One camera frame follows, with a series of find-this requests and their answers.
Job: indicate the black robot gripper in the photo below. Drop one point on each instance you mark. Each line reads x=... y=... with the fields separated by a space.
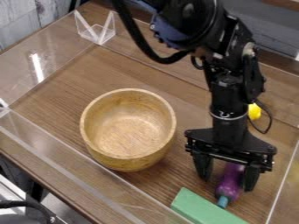
x=227 y=141

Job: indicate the purple toy eggplant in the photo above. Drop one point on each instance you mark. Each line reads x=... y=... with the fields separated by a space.
x=230 y=185

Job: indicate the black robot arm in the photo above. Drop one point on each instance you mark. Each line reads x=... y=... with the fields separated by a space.
x=199 y=29

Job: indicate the brown wooden bowl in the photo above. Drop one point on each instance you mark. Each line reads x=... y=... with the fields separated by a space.
x=127 y=126

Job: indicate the green rectangular block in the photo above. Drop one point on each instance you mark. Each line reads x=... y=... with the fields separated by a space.
x=199 y=211

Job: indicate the yellow lemon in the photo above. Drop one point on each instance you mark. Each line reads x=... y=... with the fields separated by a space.
x=254 y=111

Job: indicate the clear acrylic corner bracket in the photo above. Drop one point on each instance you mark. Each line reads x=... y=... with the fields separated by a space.
x=99 y=34

